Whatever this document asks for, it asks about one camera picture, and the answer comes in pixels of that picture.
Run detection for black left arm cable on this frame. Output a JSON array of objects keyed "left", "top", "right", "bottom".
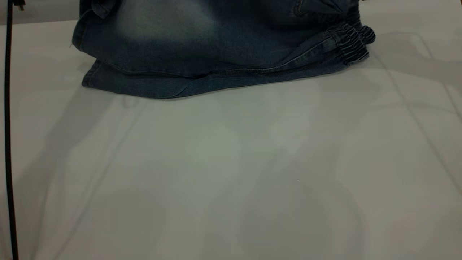
[{"left": 4, "top": 0, "right": 19, "bottom": 260}]

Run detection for blue denim shorts with print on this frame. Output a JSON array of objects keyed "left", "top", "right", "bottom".
[{"left": 71, "top": 0, "right": 376, "bottom": 99}]

